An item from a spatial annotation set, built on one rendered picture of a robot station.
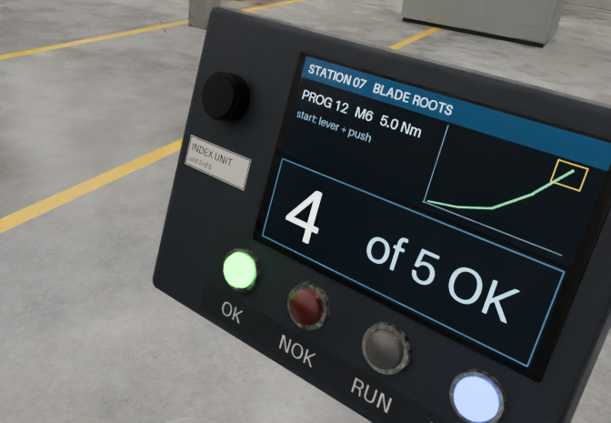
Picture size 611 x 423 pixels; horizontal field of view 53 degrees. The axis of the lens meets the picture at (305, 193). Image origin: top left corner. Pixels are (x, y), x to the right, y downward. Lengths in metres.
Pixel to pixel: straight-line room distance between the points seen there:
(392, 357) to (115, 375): 1.66
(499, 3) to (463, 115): 7.52
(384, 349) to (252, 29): 0.19
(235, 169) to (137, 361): 1.64
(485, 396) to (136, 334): 1.83
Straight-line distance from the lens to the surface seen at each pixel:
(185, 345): 2.03
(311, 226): 0.33
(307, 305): 0.33
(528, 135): 0.29
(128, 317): 2.15
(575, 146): 0.28
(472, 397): 0.31
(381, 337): 0.32
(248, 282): 0.36
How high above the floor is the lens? 1.32
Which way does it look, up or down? 26 degrees down
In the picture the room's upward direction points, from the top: 7 degrees clockwise
